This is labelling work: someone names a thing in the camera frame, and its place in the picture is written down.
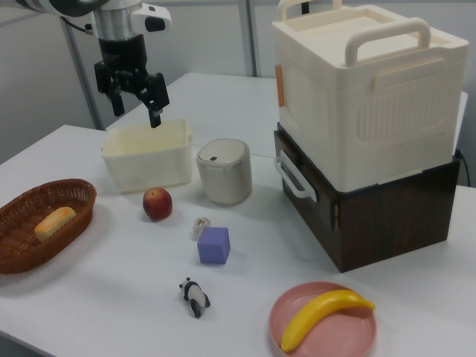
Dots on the cream open plastic bin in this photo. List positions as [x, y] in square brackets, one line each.
[148, 163]

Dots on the purple cube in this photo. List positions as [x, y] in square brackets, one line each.
[212, 247]

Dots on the yellow toy banana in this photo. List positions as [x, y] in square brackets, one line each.
[320, 312]

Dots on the panda figurine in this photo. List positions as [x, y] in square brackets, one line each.
[195, 295]

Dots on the toy bread loaf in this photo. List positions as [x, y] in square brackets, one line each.
[55, 223]

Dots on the pink plate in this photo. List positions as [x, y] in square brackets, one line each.
[334, 334]

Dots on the small crumpled wrapper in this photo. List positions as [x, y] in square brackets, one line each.
[200, 225]

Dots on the brown wicker basket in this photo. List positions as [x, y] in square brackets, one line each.
[22, 253]

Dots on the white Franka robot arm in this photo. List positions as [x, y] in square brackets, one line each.
[111, 16]

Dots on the small beige trash can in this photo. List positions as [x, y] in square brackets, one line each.
[225, 178]

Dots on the dark wooden drawer box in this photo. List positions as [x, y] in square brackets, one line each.
[390, 223]

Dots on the red apple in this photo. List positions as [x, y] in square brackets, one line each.
[157, 204]

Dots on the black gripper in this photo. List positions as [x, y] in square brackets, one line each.
[122, 56]

